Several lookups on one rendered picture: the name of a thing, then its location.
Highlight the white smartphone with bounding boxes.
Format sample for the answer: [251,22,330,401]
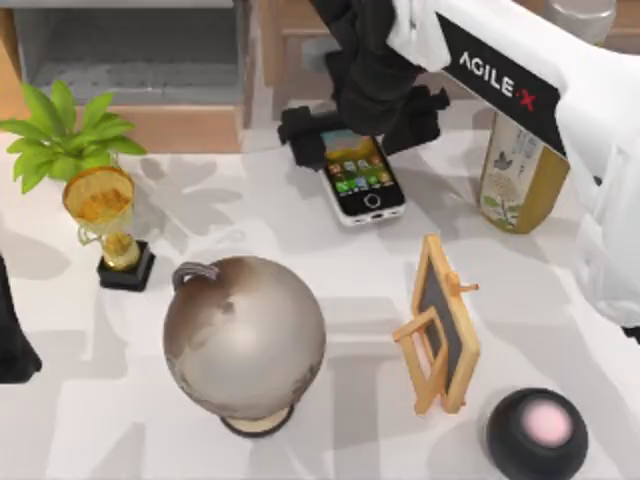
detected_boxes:
[318,127,407,229]

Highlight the framed blackboard with wooden easel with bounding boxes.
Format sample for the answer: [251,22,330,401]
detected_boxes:
[392,233,482,417]

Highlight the grey round container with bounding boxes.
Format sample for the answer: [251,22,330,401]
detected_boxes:
[547,0,619,47]

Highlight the gold trophy on black base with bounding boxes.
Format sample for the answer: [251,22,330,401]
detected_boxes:
[61,165,157,293]

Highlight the pale wooden drawer front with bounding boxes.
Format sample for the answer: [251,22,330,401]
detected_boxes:
[74,102,247,154]

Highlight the yellow bottle with flower label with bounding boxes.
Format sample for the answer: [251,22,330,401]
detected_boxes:
[477,110,572,236]

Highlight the black round speaker pink top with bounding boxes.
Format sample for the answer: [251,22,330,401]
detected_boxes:
[485,387,591,480]

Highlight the green leafy plant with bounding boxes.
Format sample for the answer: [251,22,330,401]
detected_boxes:
[0,79,150,195]

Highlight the grey pierced drawer inside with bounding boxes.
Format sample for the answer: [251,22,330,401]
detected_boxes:
[13,0,247,107]

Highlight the grey globe on stand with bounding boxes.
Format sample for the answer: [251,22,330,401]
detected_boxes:
[161,255,329,440]

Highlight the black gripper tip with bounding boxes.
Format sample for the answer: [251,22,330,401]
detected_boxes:
[0,252,44,387]

